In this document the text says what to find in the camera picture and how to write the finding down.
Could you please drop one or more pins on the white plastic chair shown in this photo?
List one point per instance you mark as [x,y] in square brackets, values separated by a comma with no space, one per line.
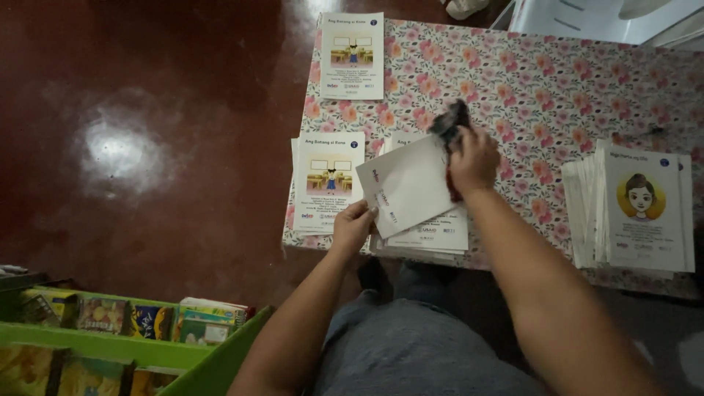
[599,19]

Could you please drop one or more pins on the single classroom cover booklet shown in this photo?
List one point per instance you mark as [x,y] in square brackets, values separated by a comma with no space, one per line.
[352,55]

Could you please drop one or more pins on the white booklet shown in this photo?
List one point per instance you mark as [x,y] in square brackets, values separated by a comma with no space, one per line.
[407,184]

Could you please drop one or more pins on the stack of white booklets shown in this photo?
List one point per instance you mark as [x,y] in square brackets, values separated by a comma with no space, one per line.
[429,234]

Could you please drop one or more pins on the floral tablecloth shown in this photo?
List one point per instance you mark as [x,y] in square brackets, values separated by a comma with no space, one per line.
[522,110]

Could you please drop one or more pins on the person's grey shorts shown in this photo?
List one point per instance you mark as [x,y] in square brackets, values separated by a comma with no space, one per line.
[418,341]

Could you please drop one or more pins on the person's right hand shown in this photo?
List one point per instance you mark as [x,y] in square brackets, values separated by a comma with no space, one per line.
[473,162]

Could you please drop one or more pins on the green book rack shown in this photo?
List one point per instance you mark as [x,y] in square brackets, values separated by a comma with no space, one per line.
[104,341]

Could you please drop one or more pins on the stack of face cover booklets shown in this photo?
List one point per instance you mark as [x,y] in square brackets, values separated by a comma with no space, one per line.
[638,209]

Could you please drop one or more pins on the person's right fingers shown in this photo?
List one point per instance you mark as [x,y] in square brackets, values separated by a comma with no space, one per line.
[462,140]

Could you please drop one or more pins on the person's left hand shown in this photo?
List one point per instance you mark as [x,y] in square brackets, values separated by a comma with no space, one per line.
[352,226]

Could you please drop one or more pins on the dark cleaning cloth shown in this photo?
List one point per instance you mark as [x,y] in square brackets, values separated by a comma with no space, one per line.
[452,126]

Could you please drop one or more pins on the stack of classroom cover booklets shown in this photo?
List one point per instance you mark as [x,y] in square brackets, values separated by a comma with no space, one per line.
[327,181]

